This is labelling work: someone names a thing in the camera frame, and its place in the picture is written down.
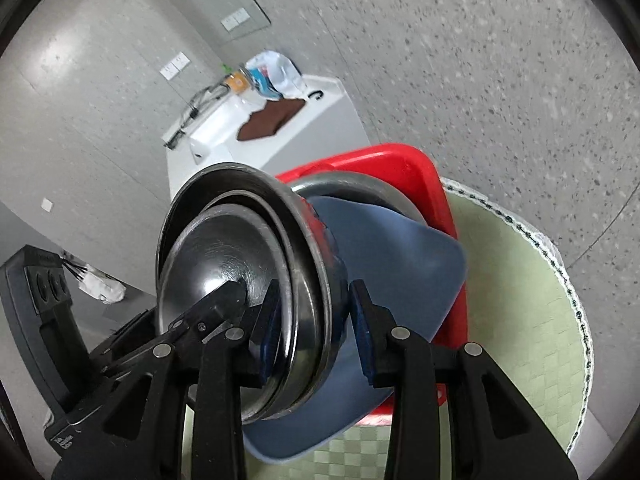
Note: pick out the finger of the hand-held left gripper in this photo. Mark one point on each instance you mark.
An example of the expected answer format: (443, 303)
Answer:
(215, 310)

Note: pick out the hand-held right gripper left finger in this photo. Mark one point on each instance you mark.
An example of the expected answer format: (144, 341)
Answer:
(265, 330)

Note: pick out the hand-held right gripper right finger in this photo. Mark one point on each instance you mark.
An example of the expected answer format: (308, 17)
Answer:
(362, 330)

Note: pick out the small steel bowl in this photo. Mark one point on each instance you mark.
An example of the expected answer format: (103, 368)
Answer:
(210, 260)

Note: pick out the medium steel bowl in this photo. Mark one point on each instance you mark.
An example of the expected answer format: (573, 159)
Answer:
(287, 280)
(320, 280)

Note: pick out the blue plate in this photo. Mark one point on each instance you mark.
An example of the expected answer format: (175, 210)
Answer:
(400, 270)

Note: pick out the large steel bowl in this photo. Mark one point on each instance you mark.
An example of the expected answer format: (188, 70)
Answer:
(350, 182)

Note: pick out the red plastic basin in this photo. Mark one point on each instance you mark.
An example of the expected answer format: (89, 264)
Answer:
(400, 165)

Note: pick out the white tote bag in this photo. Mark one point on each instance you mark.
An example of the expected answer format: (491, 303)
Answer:
(100, 285)

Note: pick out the green tablecloth with lace trim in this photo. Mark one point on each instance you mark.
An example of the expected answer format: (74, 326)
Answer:
(510, 310)

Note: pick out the brown cloth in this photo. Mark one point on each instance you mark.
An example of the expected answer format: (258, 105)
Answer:
(267, 120)

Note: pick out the white sink counter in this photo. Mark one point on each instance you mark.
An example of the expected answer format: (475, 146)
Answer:
(325, 125)

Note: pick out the orange round object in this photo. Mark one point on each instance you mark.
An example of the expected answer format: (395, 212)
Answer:
(236, 83)

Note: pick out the clear plastic bag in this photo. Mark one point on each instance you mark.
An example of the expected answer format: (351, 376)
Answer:
(280, 75)

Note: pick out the white light switch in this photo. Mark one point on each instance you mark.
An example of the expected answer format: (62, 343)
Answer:
(46, 205)

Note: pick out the white wall socket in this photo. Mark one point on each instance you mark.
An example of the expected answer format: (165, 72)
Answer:
(175, 66)

